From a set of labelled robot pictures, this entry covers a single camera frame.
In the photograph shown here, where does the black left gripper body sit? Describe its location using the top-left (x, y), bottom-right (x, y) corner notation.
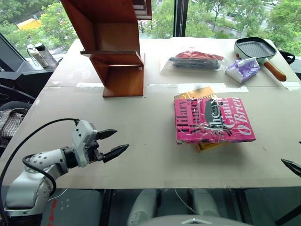
top-left (86, 134), bottom-right (104, 165)

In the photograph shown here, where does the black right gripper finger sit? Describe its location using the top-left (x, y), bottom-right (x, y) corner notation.
top-left (281, 158), bottom-right (301, 178)

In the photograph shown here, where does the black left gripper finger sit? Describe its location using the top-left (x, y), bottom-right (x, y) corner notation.
top-left (102, 144), bottom-right (130, 164)
top-left (96, 129), bottom-right (118, 141)

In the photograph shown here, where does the wooden book stand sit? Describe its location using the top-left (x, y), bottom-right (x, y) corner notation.
top-left (60, 0), bottom-right (153, 98)

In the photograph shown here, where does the pink hardcover book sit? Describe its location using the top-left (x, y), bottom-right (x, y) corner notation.
top-left (174, 97), bottom-right (256, 145)

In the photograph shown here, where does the yellow book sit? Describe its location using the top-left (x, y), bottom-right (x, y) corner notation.
top-left (175, 86), bottom-right (230, 152)

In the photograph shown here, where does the silver rounded robot leg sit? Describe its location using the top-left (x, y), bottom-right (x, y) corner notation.
top-left (127, 188), bottom-right (158, 226)
top-left (190, 188), bottom-right (222, 218)

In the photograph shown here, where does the checked cloth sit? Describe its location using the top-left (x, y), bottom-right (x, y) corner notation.
top-left (0, 108), bottom-right (29, 147)

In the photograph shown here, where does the black chair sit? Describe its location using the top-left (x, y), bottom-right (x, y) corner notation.
top-left (0, 83), bottom-right (36, 111)

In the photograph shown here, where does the clear bottle with black cap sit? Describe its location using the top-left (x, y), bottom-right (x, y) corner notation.
top-left (34, 42), bottom-right (59, 68)

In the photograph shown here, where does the white bottle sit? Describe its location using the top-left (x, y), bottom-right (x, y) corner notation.
top-left (26, 44), bottom-right (49, 69)

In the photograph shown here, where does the grey robot torso with emblem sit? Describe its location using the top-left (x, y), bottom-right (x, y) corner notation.
top-left (140, 215), bottom-right (251, 226)

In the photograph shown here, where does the purple white plastic bag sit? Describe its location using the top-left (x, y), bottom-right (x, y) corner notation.
top-left (225, 56), bottom-right (261, 84)

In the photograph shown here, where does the clear bag with red clothing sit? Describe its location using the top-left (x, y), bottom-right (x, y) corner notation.
top-left (159, 47), bottom-right (228, 75)

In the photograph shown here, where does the yellow vehicle outside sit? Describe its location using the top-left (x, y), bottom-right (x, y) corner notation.
top-left (16, 18), bottom-right (42, 31)

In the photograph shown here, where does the black window pillar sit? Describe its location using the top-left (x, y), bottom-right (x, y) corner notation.
top-left (173, 0), bottom-right (189, 38)

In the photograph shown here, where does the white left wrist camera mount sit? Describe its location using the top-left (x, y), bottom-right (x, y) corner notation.
top-left (71, 120), bottom-right (98, 168)

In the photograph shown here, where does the thin white cable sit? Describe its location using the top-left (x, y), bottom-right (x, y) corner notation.
top-left (174, 189), bottom-right (196, 214)

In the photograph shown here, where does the grill pan with wooden handle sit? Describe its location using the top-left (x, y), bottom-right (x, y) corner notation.
top-left (234, 36), bottom-right (287, 82)

